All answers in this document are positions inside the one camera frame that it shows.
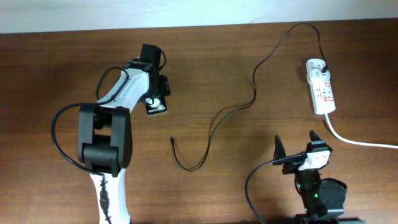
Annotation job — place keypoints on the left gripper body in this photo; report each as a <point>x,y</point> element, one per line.
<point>161,88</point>

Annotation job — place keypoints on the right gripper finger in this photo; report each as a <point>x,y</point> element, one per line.
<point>315,139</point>
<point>279,152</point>

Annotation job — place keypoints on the black smartphone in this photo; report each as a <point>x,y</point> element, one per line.
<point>156,106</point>

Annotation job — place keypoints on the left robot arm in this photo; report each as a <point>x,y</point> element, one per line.
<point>105,135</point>

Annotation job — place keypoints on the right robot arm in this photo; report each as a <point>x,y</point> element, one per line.
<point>322,199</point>

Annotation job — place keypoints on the white power strip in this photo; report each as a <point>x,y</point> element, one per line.
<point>322,96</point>

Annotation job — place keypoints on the white USB wall adapter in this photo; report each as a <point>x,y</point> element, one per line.
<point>317,71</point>

